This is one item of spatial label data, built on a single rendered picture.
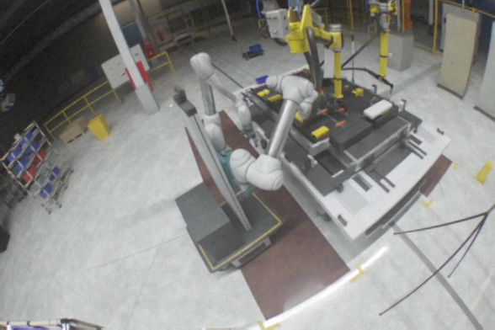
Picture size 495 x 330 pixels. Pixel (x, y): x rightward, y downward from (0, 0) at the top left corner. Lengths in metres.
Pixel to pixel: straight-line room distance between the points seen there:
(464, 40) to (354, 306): 5.43
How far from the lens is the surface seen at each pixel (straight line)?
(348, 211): 1.66
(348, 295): 2.32
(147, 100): 6.30
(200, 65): 1.50
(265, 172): 1.24
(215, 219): 1.75
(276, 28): 0.86
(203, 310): 2.48
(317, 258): 2.36
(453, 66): 5.93
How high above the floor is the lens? 2.26
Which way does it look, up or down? 39 degrees down
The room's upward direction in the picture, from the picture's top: 17 degrees counter-clockwise
